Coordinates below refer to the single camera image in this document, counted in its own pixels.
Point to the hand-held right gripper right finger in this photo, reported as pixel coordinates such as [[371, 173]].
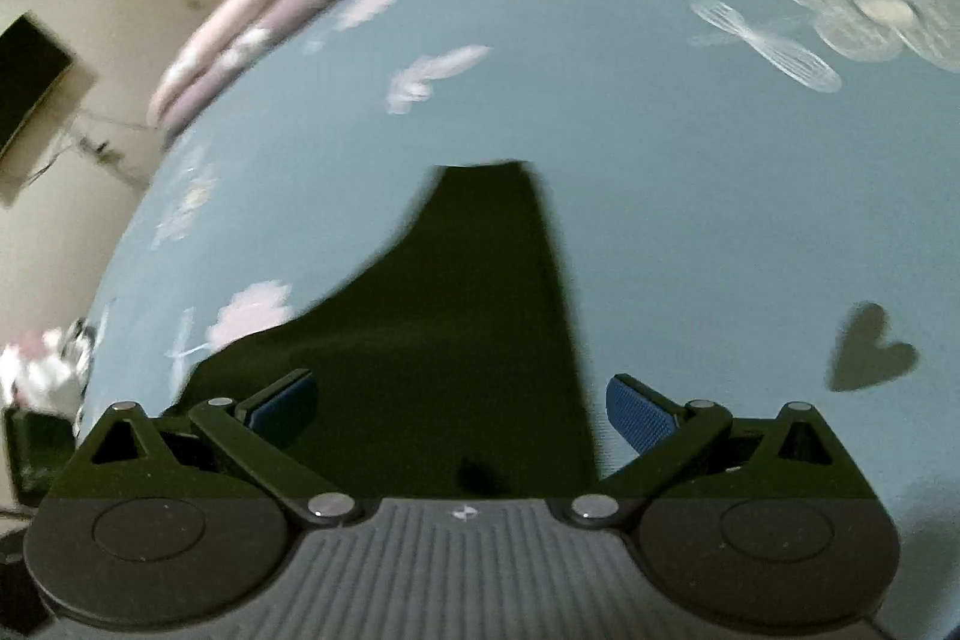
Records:
[[637, 411]]

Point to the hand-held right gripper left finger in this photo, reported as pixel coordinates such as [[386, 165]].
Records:
[[281, 400]]

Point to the pile of white pink clothes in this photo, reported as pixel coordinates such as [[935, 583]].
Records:
[[37, 370]]

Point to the dark box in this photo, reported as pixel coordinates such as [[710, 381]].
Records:
[[34, 452]]

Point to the wall television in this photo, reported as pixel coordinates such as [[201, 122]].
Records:
[[26, 78]]

